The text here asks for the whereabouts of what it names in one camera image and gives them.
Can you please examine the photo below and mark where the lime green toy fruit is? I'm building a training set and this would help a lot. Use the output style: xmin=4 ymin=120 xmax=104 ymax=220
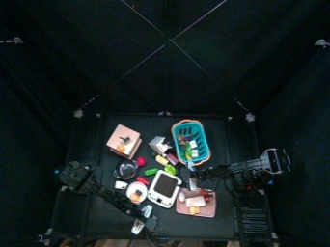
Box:
xmin=164 ymin=163 xmax=178 ymax=176

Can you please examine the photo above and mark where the white flat toy slice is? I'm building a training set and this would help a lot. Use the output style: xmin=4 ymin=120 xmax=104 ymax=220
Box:
xmin=186 ymin=196 xmax=206 ymax=208

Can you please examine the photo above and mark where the maroon toy block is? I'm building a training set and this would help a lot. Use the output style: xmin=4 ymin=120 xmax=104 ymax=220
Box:
xmin=165 ymin=152 xmax=180 ymax=166

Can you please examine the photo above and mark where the white grey kitchen scale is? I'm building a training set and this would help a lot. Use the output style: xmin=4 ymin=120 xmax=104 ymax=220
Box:
xmin=147 ymin=169 xmax=183 ymax=209

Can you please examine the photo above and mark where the green toy vegetable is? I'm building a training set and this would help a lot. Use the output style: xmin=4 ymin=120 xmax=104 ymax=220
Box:
xmin=183 ymin=143 xmax=194 ymax=161
xmin=143 ymin=167 xmax=160 ymax=177

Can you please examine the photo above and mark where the white bowl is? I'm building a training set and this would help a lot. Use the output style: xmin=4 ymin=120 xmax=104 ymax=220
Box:
xmin=125 ymin=181 xmax=148 ymax=205

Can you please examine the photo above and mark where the yellow toy block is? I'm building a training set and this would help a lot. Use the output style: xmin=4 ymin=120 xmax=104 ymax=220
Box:
xmin=155 ymin=154 xmax=169 ymax=167

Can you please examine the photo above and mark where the pink tray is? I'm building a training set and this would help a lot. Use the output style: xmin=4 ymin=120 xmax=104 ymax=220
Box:
xmin=175 ymin=187 xmax=218 ymax=219

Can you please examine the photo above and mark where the teal basket orange rim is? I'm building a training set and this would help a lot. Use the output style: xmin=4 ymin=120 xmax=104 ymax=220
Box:
xmin=169 ymin=119 xmax=211 ymax=167

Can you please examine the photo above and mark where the printed label sticker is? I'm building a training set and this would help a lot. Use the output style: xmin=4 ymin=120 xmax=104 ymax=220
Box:
xmin=239 ymin=206 xmax=270 ymax=239

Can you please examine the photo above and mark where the wooden toy stove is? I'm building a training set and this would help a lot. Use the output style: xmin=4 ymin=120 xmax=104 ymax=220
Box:
xmin=105 ymin=123 xmax=143 ymax=160

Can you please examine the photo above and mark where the thin diagonal brace wire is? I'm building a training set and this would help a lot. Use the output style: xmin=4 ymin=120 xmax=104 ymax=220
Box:
xmin=77 ymin=0 xmax=228 ymax=113
xmin=119 ymin=0 xmax=252 ymax=117

